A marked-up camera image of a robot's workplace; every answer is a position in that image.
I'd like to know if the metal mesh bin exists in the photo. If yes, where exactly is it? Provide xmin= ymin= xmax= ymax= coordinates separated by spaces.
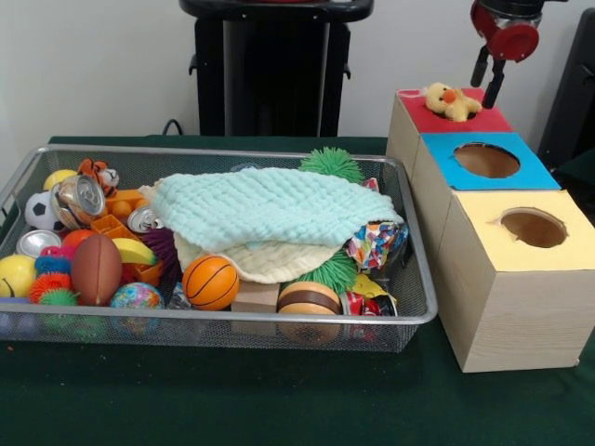
xmin=0 ymin=143 xmax=441 ymax=354

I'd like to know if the dark green side tablecloth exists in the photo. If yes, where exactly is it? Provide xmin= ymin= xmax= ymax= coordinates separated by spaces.
xmin=551 ymin=149 xmax=595 ymax=210

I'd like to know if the brown toy football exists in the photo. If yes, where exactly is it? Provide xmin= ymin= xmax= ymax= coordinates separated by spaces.
xmin=71 ymin=233 xmax=124 ymax=307

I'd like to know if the yellow smiley ball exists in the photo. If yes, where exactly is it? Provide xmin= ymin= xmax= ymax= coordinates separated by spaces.
xmin=0 ymin=254 xmax=38 ymax=298

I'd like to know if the yellow plush duck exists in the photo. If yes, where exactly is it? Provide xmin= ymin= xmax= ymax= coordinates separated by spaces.
xmin=425 ymin=82 xmax=483 ymax=123

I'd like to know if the toy hamburger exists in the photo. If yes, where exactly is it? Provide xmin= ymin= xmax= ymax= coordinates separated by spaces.
xmin=277 ymin=282 xmax=343 ymax=345

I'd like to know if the globe print ball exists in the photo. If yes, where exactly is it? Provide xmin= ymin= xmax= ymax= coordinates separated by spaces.
xmin=109 ymin=282 xmax=165 ymax=311

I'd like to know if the cream waffle cloth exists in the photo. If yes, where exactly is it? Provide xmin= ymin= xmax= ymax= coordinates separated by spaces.
xmin=174 ymin=231 xmax=345 ymax=285

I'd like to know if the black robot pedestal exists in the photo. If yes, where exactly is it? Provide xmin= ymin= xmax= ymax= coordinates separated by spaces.
xmin=178 ymin=0 xmax=376 ymax=138

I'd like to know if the orange toy basketball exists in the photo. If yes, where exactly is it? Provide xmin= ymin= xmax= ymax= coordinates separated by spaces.
xmin=181 ymin=255 xmax=241 ymax=311

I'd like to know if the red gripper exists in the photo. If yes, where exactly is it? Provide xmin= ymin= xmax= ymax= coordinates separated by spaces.
xmin=469 ymin=0 xmax=541 ymax=111

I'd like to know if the orange striped plush tiger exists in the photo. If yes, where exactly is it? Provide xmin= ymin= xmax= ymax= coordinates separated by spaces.
xmin=76 ymin=158 xmax=121 ymax=199

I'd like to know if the colourful patterned wrapper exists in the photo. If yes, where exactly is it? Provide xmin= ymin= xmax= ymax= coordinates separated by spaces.
xmin=346 ymin=178 xmax=411 ymax=274

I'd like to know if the green spiky ball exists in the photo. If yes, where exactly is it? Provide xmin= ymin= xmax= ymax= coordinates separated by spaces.
xmin=297 ymin=147 xmax=366 ymax=185

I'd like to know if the black furniture frame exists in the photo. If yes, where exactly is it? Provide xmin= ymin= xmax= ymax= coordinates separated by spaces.
xmin=537 ymin=7 xmax=595 ymax=164

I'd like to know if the mint green waffle cloth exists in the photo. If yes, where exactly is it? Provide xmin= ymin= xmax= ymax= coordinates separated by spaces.
xmin=149 ymin=166 xmax=404 ymax=255

